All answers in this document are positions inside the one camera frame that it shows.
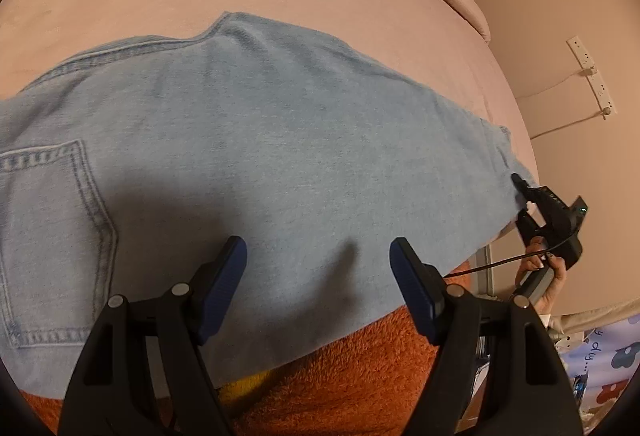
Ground light blue denim pants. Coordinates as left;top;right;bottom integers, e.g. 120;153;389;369
0;12;526;392

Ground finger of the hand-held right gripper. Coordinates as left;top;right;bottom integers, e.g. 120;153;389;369
510;173;537;212

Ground flower printed cloth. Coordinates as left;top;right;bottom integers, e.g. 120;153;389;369
550;316;640;432

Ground white power strip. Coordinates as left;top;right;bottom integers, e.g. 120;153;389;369
566;35;615;119

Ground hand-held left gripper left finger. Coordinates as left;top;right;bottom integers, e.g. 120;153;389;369
57;236;248;436

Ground yellow fleece cloth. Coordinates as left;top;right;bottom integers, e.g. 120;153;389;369
217;368;271;412

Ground black cable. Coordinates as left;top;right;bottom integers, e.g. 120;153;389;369
442;236;576;279

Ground white power cable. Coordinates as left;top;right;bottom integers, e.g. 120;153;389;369
530;108;608;140

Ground person's right hand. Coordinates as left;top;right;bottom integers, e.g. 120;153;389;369
516;236;569;317

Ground grey bed frame leg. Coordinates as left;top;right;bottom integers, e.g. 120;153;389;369
472;246;497;298

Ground orange fleece blanket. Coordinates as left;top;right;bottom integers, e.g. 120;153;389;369
20;258;501;436

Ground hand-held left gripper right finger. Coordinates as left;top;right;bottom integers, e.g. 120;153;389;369
390;237;585;436

